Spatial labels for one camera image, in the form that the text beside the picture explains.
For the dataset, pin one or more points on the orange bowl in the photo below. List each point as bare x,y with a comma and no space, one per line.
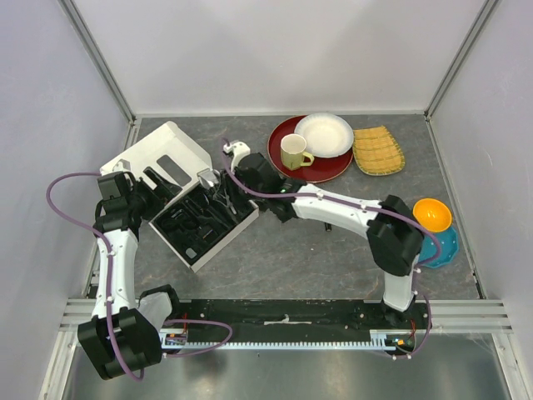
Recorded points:
432,214

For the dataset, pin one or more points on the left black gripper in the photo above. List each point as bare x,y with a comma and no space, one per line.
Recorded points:
164,187

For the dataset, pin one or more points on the blue dotted plate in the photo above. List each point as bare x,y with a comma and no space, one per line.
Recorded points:
449,248

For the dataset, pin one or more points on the small oil bottle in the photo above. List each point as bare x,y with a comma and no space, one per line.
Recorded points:
191,253

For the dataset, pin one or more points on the woven bamboo tray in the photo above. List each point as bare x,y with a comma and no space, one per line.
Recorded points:
376,152

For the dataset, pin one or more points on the red round plate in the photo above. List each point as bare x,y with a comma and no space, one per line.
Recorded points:
322,169

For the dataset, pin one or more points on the white clipper kit box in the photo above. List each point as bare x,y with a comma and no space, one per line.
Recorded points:
192,219

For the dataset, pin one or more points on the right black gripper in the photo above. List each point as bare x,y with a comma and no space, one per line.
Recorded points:
236,172

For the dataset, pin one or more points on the white cable duct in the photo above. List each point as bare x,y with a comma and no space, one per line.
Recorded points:
174,340

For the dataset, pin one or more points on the white paper plate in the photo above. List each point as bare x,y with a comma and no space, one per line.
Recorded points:
327,135

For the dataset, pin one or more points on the yellow-green mug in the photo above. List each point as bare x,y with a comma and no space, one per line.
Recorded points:
293,152

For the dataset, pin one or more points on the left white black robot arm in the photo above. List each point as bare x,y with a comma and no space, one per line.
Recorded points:
122,335

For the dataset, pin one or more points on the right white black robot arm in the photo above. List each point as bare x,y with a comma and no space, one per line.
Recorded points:
394,237

